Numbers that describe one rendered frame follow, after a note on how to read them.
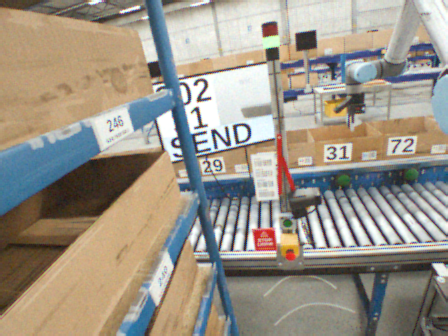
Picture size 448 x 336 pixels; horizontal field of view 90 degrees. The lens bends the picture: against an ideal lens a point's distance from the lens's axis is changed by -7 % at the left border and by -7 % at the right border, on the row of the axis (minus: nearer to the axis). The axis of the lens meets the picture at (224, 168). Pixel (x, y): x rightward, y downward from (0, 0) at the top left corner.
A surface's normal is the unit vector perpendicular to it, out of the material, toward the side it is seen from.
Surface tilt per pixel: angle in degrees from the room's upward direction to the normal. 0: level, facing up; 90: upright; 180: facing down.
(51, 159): 90
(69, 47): 91
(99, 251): 91
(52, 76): 91
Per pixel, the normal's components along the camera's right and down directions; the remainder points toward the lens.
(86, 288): 0.97, -0.07
